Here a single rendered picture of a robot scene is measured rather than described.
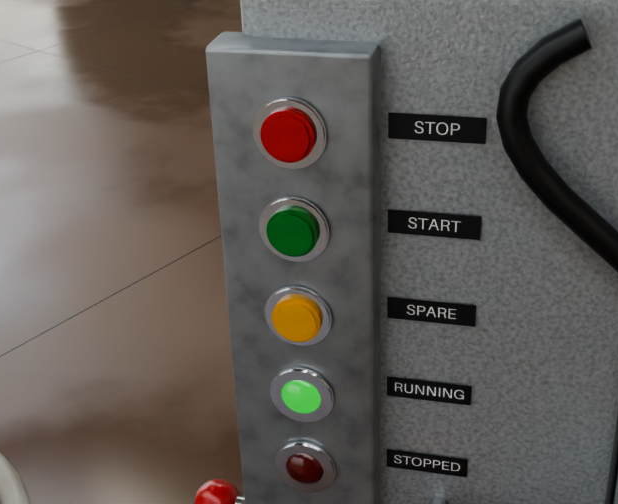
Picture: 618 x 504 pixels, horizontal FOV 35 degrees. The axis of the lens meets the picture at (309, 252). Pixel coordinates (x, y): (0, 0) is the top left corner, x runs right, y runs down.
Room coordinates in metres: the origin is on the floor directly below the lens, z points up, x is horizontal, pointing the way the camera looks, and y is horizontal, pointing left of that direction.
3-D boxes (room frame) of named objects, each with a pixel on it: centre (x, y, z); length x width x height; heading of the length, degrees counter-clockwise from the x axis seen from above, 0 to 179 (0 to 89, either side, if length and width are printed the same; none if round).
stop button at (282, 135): (0.43, 0.01, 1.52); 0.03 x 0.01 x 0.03; 75
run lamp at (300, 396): (0.44, 0.01, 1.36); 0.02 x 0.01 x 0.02; 75
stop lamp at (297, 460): (0.44, 0.01, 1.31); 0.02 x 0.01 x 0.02; 75
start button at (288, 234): (0.43, 0.01, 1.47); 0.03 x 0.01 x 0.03; 75
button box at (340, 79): (0.45, 0.00, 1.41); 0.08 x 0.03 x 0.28; 75
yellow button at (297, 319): (0.43, 0.01, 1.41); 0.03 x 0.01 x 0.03; 75
